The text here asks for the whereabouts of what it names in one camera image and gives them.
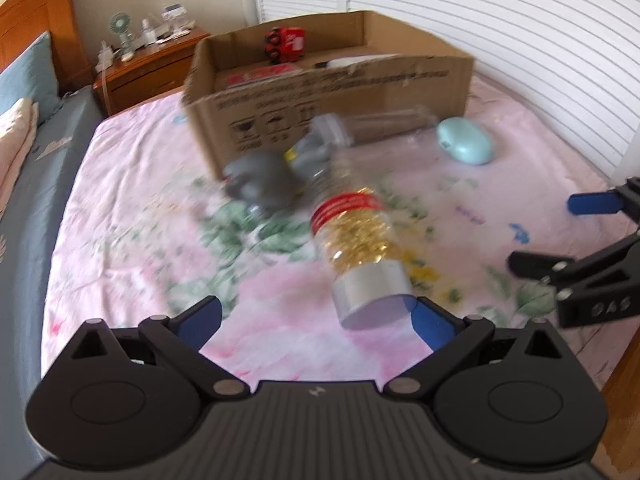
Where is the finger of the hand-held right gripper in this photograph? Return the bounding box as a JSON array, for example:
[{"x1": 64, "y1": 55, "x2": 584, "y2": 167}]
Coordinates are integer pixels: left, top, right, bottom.
[
  {"x1": 506, "y1": 232, "x2": 640, "y2": 302},
  {"x1": 567, "y1": 176, "x2": 640, "y2": 226}
]

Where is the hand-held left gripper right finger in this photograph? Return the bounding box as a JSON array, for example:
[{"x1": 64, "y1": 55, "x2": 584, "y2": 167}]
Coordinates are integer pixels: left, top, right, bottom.
[{"x1": 385, "y1": 296, "x2": 581, "y2": 403}]

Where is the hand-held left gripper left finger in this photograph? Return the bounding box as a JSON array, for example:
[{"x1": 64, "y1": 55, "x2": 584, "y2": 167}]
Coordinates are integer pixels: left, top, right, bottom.
[{"x1": 70, "y1": 296, "x2": 253, "y2": 402}]

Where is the clear bottle of gold capsules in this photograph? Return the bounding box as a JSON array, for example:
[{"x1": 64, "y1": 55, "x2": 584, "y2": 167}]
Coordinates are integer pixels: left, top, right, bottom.
[{"x1": 309, "y1": 155, "x2": 416, "y2": 331}]

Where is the brown cardboard box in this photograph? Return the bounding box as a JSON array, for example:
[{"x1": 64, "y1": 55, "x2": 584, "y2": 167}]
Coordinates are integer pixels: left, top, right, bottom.
[{"x1": 182, "y1": 10, "x2": 475, "y2": 181}]

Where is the pink plastic case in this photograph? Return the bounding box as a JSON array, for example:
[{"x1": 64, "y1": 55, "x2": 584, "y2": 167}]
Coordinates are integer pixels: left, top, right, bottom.
[{"x1": 227, "y1": 64, "x2": 303, "y2": 86}]

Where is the red toy truck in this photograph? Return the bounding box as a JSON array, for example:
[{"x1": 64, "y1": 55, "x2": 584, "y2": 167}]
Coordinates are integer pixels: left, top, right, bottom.
[{"x1": 264, "y1": 26, "x2": 307, "y2": 65}]

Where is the pink floral sheet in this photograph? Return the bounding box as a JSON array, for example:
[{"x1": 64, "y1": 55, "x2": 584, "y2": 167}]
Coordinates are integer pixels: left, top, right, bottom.
[{"x1": 40, "y1": 67, "x2": 626, "y2": 391}]

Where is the teal egg-shaped case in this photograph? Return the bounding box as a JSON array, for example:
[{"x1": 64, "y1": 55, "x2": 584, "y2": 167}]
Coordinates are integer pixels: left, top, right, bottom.
[{"x1": 436, "y1": 116, "x2": 496, "y2": 166}]

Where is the grey plastic toy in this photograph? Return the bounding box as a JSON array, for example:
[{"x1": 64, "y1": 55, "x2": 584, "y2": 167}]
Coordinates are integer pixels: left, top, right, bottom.
[{"x1": 222, "y1": 132, "x2": 333, "y2": 221}]

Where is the blue-grey bed sheet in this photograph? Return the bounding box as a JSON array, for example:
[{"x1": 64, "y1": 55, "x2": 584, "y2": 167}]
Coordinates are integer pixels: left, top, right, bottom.
[{"x1": 0, "y1": 85, "x2": 108, "y2": 461}]

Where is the clear plastic bottle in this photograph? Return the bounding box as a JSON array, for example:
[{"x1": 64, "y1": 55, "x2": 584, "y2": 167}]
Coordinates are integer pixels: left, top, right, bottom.
[{"x1": 312, "y1": 106, "x2": 440, "y2": 147}]

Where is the wooden nightstand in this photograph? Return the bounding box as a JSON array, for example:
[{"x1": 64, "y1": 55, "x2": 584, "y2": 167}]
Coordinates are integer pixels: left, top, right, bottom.
[{"x1": 92, "y1": 25, "x2": 211, "y2": 116}]

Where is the pink floral quilt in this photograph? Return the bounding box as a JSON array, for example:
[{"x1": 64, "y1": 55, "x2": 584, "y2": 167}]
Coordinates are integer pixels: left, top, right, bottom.
[{"x1": 0, "y1": 97, "x2": 41, "y2": 201}]

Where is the blue pillow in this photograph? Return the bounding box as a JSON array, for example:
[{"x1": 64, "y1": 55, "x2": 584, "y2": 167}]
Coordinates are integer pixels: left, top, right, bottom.
[{"x1": 0, "y1": 30, "x2": 61, "y2": 126}]

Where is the white phone stand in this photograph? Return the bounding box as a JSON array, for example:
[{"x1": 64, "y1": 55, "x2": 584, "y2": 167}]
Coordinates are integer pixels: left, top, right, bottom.
[{"x1": 160, "y1": 4, "x2": 197, "y2": 38}]

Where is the small green desk fan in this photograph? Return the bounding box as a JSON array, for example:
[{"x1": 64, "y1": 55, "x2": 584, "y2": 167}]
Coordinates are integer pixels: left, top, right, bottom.
[{"x1": 109, "y1": 12, "x2": 136, "y2": 61}]

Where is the wooden bed headboard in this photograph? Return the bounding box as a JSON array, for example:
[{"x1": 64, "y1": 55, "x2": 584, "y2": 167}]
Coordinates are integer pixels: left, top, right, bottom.
[{"x1": 0, "y1": 0, "x2": 81, "y2": 91}]

